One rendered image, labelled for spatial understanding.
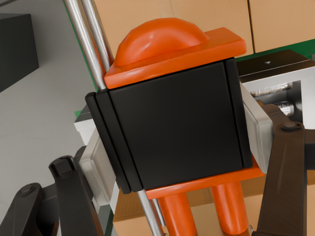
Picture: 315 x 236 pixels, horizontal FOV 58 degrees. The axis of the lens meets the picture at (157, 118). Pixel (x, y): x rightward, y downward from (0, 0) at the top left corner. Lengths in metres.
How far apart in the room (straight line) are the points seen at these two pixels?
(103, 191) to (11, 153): 1.65
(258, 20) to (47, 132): 1.21
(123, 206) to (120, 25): 0.48
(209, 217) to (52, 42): 1.30
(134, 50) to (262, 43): 0.72
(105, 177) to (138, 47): 0.07
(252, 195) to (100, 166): 0.42
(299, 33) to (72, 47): 0.98
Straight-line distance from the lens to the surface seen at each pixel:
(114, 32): 0.83
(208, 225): 0.24
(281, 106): 0.95
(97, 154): 0.16
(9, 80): 1.27
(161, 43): 0.16
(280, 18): 0.87
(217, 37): 0.17
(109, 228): 1.36
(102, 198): 0.16
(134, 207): 0.59
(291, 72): 0.84
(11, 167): 1.86
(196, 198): 0.56
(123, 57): 0.16
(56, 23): 1.44
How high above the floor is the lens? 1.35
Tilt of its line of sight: 65 degrees down
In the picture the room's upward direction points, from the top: 178 degrees counter-clockwise
